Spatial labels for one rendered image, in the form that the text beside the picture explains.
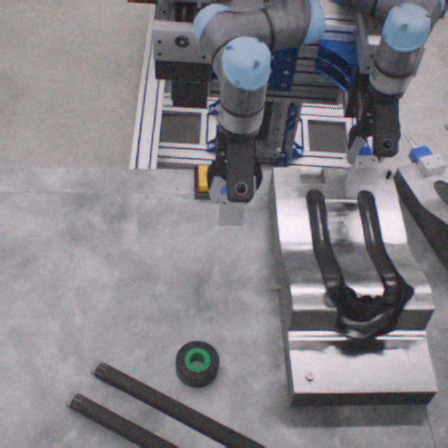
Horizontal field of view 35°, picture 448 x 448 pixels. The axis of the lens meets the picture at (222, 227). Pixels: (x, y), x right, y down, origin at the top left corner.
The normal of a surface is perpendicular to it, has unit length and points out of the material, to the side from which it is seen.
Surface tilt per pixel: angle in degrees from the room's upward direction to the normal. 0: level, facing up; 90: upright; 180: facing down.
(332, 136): 0
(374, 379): 0
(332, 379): 0
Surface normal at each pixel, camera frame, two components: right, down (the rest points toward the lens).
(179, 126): 0.07, -0.59
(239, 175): 0.07, -0.13
